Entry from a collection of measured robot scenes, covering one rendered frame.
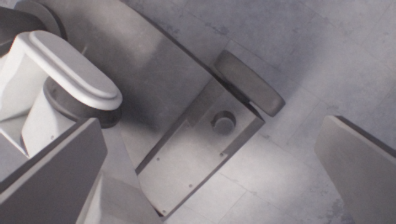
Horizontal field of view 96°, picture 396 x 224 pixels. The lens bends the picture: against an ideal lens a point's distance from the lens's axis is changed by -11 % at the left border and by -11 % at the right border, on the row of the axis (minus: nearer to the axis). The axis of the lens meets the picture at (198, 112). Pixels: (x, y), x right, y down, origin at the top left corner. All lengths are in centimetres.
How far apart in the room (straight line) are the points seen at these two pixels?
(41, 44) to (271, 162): 65
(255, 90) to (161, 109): 21
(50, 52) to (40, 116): 10
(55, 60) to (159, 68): 20
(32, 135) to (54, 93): 8
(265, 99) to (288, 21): 29
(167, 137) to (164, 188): 13
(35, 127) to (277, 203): 71
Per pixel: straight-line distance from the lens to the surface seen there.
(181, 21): 63
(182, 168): 48
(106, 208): 22
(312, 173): 75
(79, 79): 37
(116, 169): 32
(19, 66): 43
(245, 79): 41
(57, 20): 58
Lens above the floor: 60
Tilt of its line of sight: 75 degrees down
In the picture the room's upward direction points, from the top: 151 degrees counter-clockwise
